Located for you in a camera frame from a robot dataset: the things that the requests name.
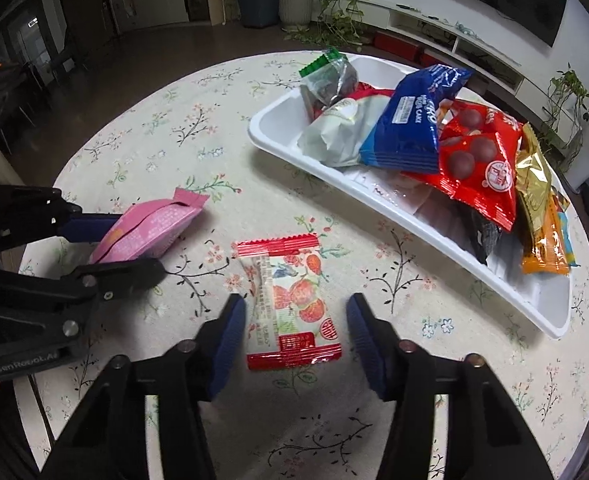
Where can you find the red white fruit candy wrapper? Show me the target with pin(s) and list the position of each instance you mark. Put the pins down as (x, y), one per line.
(289, 323)

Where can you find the pink snack bar wrapper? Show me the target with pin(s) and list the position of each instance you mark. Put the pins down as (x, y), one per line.
(149, 229)

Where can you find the red chocolate ball bag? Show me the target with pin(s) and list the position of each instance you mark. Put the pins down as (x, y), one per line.
(477, 154)

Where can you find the gold snack wrapper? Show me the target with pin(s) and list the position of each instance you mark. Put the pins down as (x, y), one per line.
(533, 181)

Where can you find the black snack pouch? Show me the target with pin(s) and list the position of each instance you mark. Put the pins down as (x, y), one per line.
(484, 235)

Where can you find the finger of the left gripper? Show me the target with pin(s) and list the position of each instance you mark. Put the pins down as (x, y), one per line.
(88, 228)
(122, 279)

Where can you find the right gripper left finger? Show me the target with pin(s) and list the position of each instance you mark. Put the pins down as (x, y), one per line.
(217, 344)

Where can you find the orange snack bar wrapper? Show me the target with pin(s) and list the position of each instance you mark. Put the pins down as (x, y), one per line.
(546, 251)

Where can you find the dark grey plant pot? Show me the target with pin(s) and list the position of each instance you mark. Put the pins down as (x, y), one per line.
(258, 13)

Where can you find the white TV cabinet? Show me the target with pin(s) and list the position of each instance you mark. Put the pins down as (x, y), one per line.
(451, 41)

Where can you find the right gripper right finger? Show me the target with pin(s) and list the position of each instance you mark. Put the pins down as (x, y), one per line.
(376, 343)

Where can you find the white plastic tray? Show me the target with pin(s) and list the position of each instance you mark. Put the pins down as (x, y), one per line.
(414, 194)

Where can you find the floral tablecloth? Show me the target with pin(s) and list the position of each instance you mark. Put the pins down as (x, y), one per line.
(265, 220)

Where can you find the blue roll cake wrapper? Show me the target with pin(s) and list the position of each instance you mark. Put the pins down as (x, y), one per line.
(406, 136)

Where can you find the white plant pot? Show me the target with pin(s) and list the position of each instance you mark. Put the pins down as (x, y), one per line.
(295, 14)

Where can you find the green red seaweed snack bag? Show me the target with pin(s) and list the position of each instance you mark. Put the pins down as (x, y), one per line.
(326, 81)

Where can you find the blue cartoon snack bag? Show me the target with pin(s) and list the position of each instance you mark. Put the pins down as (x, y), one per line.
(562, 204)

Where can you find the white pale green snack bag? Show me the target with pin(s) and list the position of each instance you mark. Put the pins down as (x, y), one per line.
(335, 138)

